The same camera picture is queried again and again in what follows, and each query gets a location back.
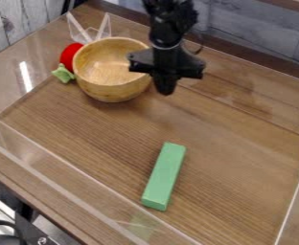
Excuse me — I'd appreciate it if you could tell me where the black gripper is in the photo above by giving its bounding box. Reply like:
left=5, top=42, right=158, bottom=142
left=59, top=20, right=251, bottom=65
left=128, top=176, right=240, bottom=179
left=127, top=47, right=206, bottom=96

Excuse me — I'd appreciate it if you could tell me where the green rectangular stick block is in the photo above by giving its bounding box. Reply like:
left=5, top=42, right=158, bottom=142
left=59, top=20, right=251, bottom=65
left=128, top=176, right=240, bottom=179
left=140, top=142, right=187, bottom=212

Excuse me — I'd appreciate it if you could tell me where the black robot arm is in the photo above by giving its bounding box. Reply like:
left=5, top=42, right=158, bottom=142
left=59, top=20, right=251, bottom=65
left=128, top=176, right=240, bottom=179
left=127, top=0, right=206, bottom=96

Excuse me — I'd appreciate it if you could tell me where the brown wooden bowl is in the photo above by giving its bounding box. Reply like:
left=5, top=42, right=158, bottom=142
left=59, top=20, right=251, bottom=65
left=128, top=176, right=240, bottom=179
left=73, top=36, right=151, bottom=102

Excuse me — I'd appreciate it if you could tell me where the red plush tomato toy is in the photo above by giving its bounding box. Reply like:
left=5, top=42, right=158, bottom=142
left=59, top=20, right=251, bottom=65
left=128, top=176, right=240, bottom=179
left=52, top=42, right=83, bottom=84

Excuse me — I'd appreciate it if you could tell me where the clear acrylic table barrier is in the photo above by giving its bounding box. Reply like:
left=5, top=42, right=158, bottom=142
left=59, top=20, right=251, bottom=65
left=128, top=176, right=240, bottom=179
left=0, top=108, right=299, bottom=245

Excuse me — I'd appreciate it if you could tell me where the clear acrylic corner bracket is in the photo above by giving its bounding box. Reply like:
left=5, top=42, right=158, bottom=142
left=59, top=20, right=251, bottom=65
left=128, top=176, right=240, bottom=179
left=67, top=12, right=111, bottom=44

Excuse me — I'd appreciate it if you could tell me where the black table clamp mount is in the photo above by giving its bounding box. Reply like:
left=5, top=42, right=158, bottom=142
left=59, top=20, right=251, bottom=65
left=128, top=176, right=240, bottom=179
left=14, top=203, right=59, bottom=245

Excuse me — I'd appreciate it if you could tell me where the black cable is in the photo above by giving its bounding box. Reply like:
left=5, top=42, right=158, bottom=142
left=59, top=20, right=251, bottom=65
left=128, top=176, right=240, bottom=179
left=0, top=219, right=21, bottom=245

